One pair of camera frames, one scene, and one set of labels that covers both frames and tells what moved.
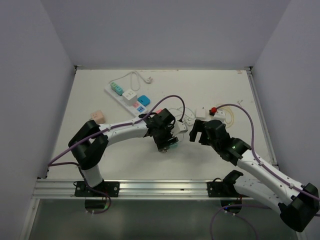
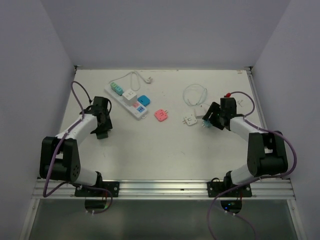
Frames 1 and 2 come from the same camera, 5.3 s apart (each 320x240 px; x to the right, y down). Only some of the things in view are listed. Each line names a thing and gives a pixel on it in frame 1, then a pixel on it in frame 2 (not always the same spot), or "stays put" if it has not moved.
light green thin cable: (183, 107) -> (199, 104)
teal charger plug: (119, 90) stays put
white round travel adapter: (188, 119) stays put
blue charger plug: (144, 100) stays put
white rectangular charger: (200, 113) stays put
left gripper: (163, 144) -> (107, 125)
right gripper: (198, 127) -> (214, 108)
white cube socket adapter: (130, 97) stays put
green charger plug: (113, 85) stays put
